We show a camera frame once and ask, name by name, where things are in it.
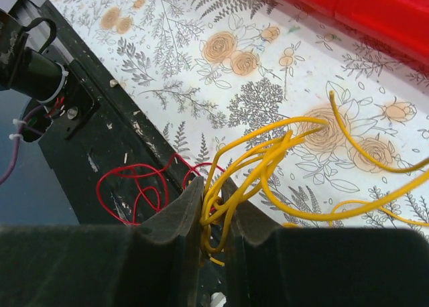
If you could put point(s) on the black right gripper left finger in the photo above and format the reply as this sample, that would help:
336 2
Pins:
153 264

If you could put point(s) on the floral table mat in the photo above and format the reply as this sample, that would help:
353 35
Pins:
207 72

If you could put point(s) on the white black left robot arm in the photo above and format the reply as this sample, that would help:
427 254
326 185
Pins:
25 70

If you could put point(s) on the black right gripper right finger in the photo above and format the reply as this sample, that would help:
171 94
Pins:
270 265

